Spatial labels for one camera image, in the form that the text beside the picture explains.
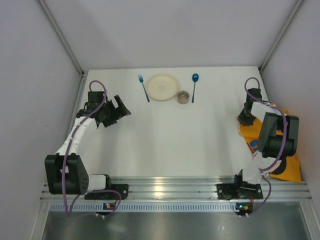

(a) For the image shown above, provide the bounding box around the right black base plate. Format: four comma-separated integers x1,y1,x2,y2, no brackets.
216,183,263,201

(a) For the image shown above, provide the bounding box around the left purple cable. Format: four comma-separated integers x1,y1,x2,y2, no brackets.
61,79,123,219

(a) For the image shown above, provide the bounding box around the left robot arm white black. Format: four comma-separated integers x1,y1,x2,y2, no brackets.
44,91,131,195

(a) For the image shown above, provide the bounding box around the cream round plate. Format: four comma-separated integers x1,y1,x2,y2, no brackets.
146,73,180,101

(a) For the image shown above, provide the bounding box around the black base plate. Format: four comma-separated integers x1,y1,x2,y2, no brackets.
216,183,263,201
84,184,129,200

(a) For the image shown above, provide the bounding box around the right aluminium frame post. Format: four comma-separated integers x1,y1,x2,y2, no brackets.
258,0,307,71

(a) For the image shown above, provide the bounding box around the small grey metal cup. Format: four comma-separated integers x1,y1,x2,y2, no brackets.
177,90,190,105

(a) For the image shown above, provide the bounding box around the left aluminium frame post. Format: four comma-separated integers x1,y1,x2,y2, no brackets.
34,0,85,75

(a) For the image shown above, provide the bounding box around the perforated grey cable duct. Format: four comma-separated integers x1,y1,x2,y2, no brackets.
49,201,253,213

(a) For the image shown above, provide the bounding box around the aluminium mounting rail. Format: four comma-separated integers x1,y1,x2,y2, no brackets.
39,175,313,201

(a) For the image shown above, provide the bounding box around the orange cartoon mouse placemat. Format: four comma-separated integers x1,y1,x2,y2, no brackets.
236,102,303,184

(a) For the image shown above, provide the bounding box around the aluminium frame post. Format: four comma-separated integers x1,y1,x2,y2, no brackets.
258,0,307,71
34,0,85,75

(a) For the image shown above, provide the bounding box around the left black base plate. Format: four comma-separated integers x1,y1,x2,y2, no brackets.
84,184,129,200

